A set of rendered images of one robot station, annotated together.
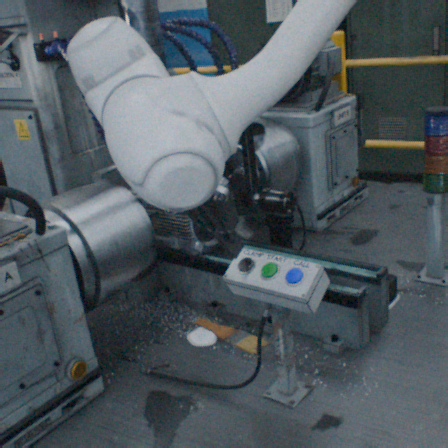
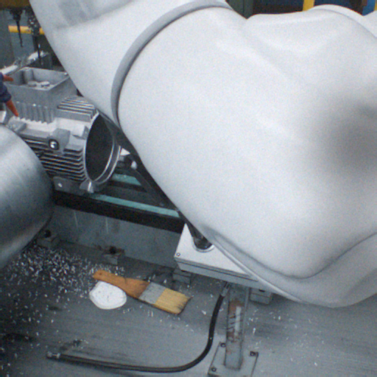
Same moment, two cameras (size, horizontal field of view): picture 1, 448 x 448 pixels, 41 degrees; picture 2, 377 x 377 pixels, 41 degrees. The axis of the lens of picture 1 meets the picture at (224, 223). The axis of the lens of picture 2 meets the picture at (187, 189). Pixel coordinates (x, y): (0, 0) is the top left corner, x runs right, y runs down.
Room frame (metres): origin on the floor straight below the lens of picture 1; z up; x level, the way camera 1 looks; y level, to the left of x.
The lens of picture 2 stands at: (0.43, 0.18, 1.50)
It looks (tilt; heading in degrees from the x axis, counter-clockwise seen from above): 33 degrees down; 340
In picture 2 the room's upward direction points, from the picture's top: straight up
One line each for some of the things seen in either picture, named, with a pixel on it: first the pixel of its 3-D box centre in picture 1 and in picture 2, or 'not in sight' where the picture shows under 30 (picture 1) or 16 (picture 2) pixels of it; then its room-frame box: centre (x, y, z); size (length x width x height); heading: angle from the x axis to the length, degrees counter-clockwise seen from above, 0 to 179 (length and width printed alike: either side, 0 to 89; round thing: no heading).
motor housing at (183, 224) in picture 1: (182, 209); (62, 139); (1.42, 0.10, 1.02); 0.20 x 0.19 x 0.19; 50
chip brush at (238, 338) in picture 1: (228, 334); (138, 289); (1.14, 0.02, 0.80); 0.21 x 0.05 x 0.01; 43
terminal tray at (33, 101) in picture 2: not in sight; (38, 95); (1.44, 0.13, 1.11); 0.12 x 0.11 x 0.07; 50
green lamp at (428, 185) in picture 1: (437, 180); not in sight; (1.29, -0.50, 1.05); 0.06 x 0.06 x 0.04
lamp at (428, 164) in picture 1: (437, 161); not in sight; (1.29, -0.50, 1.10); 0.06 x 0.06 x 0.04
